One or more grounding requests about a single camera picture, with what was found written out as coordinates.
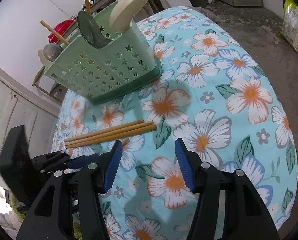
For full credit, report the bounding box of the bamboo chopstick five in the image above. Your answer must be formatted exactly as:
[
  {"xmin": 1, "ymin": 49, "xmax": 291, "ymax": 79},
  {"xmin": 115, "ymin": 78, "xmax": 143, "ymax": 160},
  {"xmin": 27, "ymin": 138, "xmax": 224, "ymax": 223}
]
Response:
[{"xmin": 122, "ymin": 138, "xmax": 129, "ymax": 147}]

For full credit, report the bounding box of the bamboo chopstick four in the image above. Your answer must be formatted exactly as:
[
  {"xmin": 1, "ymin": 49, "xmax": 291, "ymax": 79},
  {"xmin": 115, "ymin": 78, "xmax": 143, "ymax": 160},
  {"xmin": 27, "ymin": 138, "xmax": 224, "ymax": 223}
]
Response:
[{"xmin": 65, "ymin": 124, "xmax": 156, "ymax": 148}]

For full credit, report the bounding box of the bamboo chopstick three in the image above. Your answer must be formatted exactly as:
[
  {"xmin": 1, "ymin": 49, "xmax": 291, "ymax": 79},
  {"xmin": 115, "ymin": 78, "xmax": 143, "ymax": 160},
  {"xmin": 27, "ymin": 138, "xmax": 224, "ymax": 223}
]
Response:
[{"xmin": 65, "ymin": 121, "xmax": 154, "ymax": 145}]

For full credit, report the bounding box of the metal spoon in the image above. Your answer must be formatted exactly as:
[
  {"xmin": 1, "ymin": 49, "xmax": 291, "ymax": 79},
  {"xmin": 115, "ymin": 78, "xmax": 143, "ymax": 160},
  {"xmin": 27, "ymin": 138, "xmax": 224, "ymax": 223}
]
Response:
[{"xmin": 43, "ymin": 43, "xmax": 63, "ymax": 62}]

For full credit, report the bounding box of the dark green plastic spoon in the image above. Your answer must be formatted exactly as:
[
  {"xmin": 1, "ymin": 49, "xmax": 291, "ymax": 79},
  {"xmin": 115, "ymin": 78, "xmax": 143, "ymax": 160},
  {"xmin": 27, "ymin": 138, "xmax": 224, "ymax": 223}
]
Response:
[{"xmin": 77, "ymin": 10, "xmax": 112, "ymax": 49}]

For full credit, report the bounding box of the bamboo chopstick six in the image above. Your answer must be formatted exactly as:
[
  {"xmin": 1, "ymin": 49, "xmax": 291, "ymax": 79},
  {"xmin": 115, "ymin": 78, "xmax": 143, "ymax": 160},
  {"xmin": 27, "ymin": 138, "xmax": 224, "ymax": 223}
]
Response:
[{"xmin": 40, "ymin": 21, "xmax": 70, "ymax": 45}]

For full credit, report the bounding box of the cream plastic ladle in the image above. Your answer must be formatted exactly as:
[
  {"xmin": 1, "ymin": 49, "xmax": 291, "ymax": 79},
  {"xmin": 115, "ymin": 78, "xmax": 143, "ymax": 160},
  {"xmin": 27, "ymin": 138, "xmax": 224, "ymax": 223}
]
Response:
[{"xmin": 109, "ymin": 0, "xmax": 148, "ymax": 33}]

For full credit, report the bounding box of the bamboo chopstick two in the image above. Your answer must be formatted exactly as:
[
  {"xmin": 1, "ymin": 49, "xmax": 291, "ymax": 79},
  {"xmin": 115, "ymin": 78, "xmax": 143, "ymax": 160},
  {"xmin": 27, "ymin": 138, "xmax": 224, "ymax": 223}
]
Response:
[{"xmin": 64, "ymin": 119, "xmax": 144, "ymax": 142}]

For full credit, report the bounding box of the white door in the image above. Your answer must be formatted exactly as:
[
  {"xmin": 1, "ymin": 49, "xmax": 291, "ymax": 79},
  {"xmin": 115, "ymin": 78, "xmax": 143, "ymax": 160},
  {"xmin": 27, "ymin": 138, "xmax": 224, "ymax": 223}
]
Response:
[{"xmin": 0, "ymin": 69, "xmax": 59, "ymax": 189}]

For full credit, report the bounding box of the wooden chair black seat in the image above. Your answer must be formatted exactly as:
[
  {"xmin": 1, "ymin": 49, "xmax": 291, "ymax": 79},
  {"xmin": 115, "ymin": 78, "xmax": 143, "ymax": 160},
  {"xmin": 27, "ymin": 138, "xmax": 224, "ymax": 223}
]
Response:
[{"xmin": 32, "ymin": 66, "xmax": 67, "ymax": 102}]

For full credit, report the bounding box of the green star-holed utensil caddy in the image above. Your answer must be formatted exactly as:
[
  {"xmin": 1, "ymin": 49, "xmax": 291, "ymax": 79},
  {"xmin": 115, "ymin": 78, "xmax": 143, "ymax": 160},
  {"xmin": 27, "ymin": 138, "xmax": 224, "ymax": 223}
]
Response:
[{"xmin": 44, "ymin": 11, "xmax": 164, "ymax": 106}]

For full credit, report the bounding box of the floral blue tablecloth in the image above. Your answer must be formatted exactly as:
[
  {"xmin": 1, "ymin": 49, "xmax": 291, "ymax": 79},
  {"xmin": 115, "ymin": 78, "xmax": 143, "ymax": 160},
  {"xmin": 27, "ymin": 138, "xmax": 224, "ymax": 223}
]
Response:
[{"xmin": 52, "ymin": 6, "xmax": 297, "ymax": 239}]

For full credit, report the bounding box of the red plastic bag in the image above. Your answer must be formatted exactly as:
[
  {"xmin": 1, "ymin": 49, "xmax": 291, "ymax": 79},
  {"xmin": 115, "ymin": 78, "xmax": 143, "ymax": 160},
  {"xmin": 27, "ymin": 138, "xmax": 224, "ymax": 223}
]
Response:
[{"xmin": 48, "ymin": 19, "xmax": 74, "ymax": 43}]

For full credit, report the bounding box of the yellow green rice bag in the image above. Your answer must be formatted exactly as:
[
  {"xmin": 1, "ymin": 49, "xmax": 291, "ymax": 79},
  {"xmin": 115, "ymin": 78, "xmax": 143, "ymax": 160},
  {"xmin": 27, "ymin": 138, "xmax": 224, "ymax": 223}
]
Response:
[{"xmin": 280, "ymin": 0, "xmax": 298, "ymax": 53}]

